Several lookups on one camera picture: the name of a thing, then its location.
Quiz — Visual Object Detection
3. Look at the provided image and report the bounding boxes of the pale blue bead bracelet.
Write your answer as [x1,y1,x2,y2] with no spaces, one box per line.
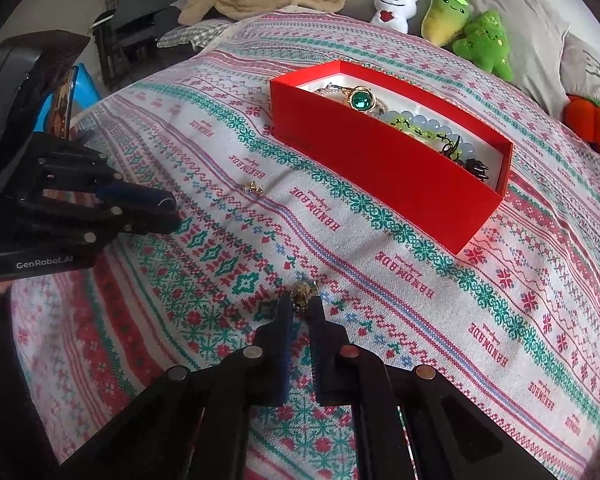
[380,109,476,161]

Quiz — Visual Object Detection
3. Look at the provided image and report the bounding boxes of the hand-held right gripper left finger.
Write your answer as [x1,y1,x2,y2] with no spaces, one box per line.
[55,295,294,480]

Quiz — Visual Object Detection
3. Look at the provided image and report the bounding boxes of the red cardboard box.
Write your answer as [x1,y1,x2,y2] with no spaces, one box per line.
[269,59,515,257]

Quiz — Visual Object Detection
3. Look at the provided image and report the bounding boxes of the blue plastic stool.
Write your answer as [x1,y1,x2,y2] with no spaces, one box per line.
[32,62,103,131]

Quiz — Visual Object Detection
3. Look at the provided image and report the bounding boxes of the gold ring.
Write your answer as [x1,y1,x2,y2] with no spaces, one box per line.
[291,282,317,313]

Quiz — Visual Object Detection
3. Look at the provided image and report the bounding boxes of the yellow green bead bracelet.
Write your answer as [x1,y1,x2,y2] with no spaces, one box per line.
[397,116,448,143]

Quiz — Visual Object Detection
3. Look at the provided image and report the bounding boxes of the white doodle print pillow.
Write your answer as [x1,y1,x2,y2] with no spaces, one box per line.
[560,35,600,106]

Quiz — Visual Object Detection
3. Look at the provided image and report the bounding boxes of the plaid bed sheet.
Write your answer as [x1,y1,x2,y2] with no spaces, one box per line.
[157,17,236,51]

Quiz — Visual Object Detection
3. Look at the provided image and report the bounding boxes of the grey pillow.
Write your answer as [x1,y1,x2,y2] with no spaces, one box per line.
[340,0,571,116]

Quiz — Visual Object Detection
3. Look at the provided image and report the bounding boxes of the orange pumpkin plush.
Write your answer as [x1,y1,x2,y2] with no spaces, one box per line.
[565,94,600,168]

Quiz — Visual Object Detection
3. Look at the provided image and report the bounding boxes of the gold green gem bracelet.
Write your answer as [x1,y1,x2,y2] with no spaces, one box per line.
[347,86,381,113]

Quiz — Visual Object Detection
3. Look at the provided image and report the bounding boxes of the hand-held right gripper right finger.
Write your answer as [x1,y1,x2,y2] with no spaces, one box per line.
[307,296,556,480]

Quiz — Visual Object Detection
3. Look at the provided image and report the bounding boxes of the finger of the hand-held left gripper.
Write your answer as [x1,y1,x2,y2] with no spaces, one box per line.
[36,132,177,212]
[27,199,182,253]

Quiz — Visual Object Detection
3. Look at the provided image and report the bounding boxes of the green tree plush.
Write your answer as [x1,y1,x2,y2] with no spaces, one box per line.
[452,10,512,82]

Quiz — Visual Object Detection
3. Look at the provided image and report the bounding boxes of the red green patterned blanket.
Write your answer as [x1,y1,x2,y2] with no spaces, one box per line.
[10,7,600,480]

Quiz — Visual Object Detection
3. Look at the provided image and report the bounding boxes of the white bunny plush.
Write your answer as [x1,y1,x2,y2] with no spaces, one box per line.
[370,0,422,35]

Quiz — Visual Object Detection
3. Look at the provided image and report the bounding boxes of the black cord bracelet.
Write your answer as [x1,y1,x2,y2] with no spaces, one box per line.
[440,135,492,181]

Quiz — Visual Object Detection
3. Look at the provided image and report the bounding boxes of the yellow green carrot plush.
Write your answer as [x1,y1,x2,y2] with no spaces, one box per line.
[421,0,473,47]

